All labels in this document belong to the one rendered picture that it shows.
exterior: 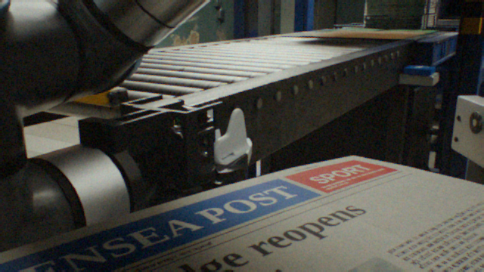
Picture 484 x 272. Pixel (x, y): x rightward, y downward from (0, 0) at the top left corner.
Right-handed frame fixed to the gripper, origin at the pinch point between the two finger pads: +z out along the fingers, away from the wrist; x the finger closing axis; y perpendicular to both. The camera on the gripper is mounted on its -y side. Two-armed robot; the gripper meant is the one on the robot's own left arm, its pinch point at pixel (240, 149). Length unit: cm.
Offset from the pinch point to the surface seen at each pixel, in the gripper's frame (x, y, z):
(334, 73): 8, 2, 51
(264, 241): -17.8, 6.4, -27.5
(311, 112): 8.5, -4.6, 40.2
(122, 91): 15.5, 5.2, -1.5
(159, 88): 21.0, 3.3, 11.5
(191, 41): 333, -27, 435
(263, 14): 330, 1, 614
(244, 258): -17.7, 6.4, -28.9
